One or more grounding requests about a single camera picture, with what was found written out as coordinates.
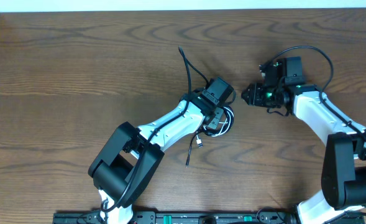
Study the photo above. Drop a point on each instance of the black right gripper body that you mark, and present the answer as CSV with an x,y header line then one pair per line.
x,y
265,96

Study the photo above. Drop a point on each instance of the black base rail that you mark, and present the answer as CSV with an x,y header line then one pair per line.
x,y
150,217

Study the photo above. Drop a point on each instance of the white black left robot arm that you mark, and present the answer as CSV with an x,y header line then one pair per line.
x,y
128,160

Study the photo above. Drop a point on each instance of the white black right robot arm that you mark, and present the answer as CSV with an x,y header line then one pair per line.
x,y
343,180

